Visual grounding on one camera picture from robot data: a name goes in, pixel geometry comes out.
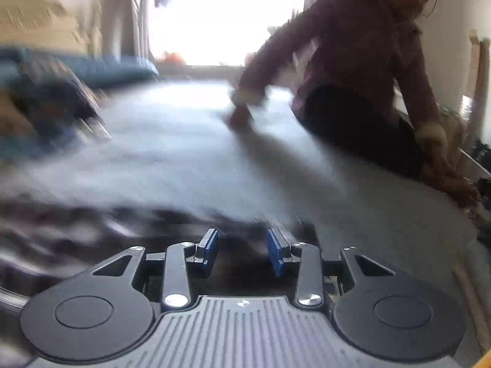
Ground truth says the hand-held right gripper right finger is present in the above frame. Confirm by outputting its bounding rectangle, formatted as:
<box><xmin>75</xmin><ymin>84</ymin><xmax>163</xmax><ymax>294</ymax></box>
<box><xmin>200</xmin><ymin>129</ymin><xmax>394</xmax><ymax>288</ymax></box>
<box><xmin>267</xmin><ymin>228</ymin><xmax>396</xmax><ymax>308</ymax></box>

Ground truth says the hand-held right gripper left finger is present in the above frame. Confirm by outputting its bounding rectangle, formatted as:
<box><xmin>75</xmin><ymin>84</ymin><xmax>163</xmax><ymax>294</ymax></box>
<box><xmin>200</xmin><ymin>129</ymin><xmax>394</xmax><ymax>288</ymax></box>
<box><xmin>92</xmin><ymin>229</ymin><xmax>218</xmax><ymax>310</ymax></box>

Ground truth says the black white plaid shirt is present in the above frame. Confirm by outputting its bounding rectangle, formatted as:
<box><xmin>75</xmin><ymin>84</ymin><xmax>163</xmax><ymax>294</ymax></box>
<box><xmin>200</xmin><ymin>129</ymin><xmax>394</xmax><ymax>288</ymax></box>
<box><xmin>0</xmin><ymin>195</ymin><xmax>319</xmax><ymax>307</ymax></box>

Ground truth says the grey-blue bed sheet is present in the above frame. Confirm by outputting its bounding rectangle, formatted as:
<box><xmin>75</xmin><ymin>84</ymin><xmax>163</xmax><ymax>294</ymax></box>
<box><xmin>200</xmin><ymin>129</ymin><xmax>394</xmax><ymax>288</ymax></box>
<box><xmin>0</xmin><ymin>79</ymin><xmax>491</xmax><ymax>353</ymax></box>

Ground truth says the blue puffy duvet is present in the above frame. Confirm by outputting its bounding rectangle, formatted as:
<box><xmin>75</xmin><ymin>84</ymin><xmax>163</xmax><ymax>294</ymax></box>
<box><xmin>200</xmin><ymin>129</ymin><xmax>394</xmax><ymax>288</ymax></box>
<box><xmin>77</xmin><ymin>56</ymin><xmax>160</xmax><ymax>89</ymax></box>

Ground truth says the dark blue quilted duvet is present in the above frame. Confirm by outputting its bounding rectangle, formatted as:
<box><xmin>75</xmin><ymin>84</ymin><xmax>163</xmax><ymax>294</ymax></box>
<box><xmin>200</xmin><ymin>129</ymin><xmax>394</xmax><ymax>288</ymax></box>
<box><xmin>0</xmin><ymin>46</ymin><xmax>112</xmax><ymax>162</ymax></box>

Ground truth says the beige crumpled garment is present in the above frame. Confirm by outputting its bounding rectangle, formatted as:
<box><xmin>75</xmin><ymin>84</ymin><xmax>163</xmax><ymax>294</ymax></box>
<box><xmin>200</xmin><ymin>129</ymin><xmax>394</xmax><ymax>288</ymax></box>
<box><xmin>0</xmin><ymin>92</ymin><xmax>35</xmax><ymax>135</ymax></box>

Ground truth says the grey window curtain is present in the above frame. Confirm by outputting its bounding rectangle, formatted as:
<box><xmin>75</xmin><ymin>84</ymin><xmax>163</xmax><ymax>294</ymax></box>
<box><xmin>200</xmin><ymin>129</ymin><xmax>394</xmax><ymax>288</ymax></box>
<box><xmin>103</xmin><ymin>0</ymin><xmax>154</xmax><ymax>62</ymax></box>

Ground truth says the cream carved bed headboard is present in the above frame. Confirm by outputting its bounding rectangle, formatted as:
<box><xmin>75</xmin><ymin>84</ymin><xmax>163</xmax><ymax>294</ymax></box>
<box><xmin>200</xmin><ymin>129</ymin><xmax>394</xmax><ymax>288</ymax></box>
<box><xmin>0</xmin><ymin>0</ymin><xmax>100</xmax><ymax>52</ymax></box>

